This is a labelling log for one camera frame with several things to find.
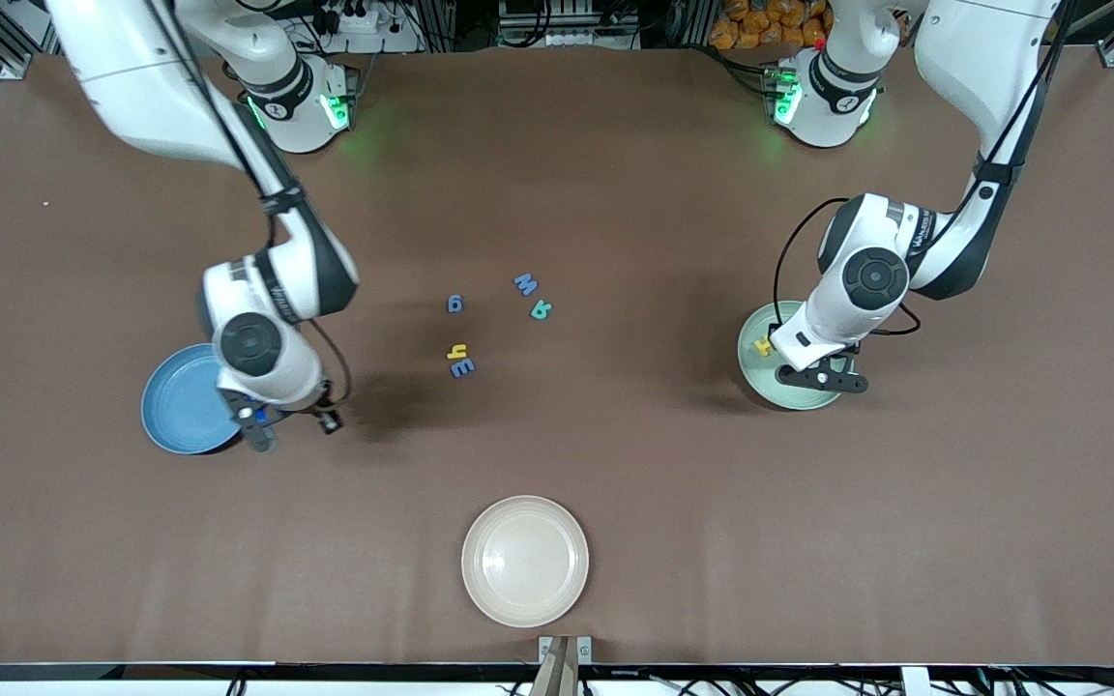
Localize green plate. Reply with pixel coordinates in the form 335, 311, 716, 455
737, 300, 853, 412

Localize blue plate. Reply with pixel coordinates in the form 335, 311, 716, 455
141, 343, 250, 455

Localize beige plate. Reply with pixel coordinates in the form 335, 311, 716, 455
461, 495, 590, 628

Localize orange bags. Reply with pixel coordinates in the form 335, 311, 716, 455
709, 0, 834, 51

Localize white power strip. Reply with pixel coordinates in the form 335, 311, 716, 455
310, 0, 423, 54

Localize grey equipment rack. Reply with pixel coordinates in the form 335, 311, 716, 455
497, 0, 643, 49

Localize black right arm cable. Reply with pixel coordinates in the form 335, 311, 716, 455
143, 0, 353, 407

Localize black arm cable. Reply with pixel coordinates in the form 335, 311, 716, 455
143, 0, 353, 407
774, 0, 1075, 337

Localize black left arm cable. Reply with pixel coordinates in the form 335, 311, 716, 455
774, 0, 1075, 337

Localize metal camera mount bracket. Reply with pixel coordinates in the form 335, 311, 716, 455
539, 635, 593, 696

